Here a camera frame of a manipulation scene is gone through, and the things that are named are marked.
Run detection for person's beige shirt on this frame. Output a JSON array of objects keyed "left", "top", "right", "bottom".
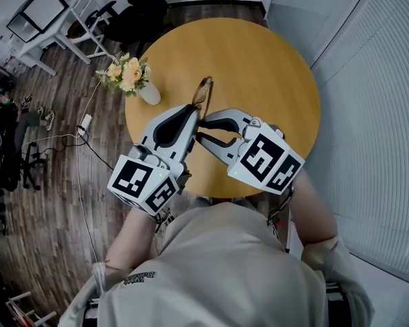
[{"left": 57, "top": 201, "right": 376, "bottom": 327}]

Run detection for black bag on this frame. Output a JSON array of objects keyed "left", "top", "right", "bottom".
[{"left": 102, "top": 0, "right": 174, "bottom": 58}]

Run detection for black body strap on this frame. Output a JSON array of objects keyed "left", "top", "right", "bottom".
[
  {"left": 82, "top": 297, "right": 100, "bottom": 327},
  {"left": 324, "top": 282, "right": 350, "bottom": 327}
]

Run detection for white wooden chair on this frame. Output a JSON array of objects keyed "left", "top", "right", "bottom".
[{"left": 69, "top": 0, "right": 110, "bottom": 60}]

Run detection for person's right forearm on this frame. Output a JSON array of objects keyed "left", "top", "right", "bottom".
[{"left": 288, "top": 168, "right": 339, "bottom": 253}]

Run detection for black floor cable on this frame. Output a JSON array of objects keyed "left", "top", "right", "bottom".
[{"left": 21, "top": 131, "right": 116, "bottom": 172}]

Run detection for white desk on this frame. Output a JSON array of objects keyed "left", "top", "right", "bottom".
[{"left": 5, "top": 0, "right": 92, "bottom": 78}]

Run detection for black office chair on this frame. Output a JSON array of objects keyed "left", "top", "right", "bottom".
[{"left": 84, "top": 0, "right": 119, "bottom": 30}]

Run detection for white wooden rack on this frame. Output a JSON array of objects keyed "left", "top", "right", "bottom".
[{"left": 4, "top": 290, "right": 58, "bottom": 327}]

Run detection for black-framed monitor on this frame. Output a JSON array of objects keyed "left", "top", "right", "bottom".
[{"left": 5, "top": 0, "right": 71, "bottom": 44}]

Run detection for cream flower bouquet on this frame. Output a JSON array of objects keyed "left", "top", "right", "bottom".
[{"left": 95, "top": 52, "right": 152, "bottom": 98}]

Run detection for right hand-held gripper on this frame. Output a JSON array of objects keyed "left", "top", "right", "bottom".
[{"left": 195, "top": 108, "right": 306, "bottom": 194}]

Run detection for brown-framed glasses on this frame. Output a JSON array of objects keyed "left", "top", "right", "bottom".
[{"left": 191, "top": 76, "right": 215, "bottom": 117}]

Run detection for white vase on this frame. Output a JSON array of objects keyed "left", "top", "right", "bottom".
[{"left": 138, "top": 80, "right": 162, "bottom": 106}]

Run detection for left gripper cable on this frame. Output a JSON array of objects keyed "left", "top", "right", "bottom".
[{"left": 153, "top": 208, "right": 175, "bottom": 234}]

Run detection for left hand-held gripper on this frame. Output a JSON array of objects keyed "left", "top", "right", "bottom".
[{"left": 108, "top": 104, "right": 200, "bottom": 217}]

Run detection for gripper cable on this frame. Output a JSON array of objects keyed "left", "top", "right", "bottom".
[
  {"left": 153, "top": 208, "right": 175, "bottom": 234},
  {"left": 265, "top": 185, "right": 297, "bottom": 253}
]

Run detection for white power strip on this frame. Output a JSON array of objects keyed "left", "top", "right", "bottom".
[{"left": 77, "top": 113, "right": 94, "bottom": 138}]

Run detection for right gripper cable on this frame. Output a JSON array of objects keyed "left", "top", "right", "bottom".
[{"left": 265, "top": 185, "right": 297, "bottom": 253}]

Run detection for white window blinds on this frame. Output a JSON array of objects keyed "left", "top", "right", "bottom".
[{"left": 309, "top": 0, "right": 409, "bottom": 281}]

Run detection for person's left forearm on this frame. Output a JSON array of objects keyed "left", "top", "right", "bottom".
[{"left": 104, "top": 205, "right": 166, "bottom": 273}]

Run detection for white power cable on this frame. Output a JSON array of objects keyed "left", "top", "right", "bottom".
[{"left": 75, "top": 79, "right": 102, "bottom": 264}]

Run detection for black swivel chair base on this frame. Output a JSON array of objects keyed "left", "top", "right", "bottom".
[{"left": 19, "top": 140, "right": 49, "bottom": 191}]

